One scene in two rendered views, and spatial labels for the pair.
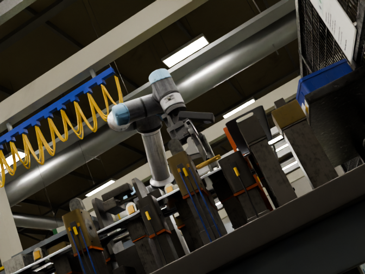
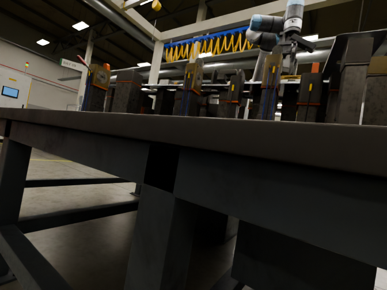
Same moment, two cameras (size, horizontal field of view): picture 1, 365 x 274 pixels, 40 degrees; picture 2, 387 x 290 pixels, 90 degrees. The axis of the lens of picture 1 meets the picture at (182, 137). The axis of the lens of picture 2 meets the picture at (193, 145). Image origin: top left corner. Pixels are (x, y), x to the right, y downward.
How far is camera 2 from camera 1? 59 cm
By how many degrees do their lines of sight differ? 28
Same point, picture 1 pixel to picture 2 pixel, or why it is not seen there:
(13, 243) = not seen: hidden behind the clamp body
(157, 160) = (260, 70)
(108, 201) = (221, 75)
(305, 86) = not seen: outside the picture
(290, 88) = not seen: hidden behind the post
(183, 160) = (277, 60)
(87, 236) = (193, 81)
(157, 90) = (288, 12)
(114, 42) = (275, 8)
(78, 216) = (194, 67)
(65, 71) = (244, 15)
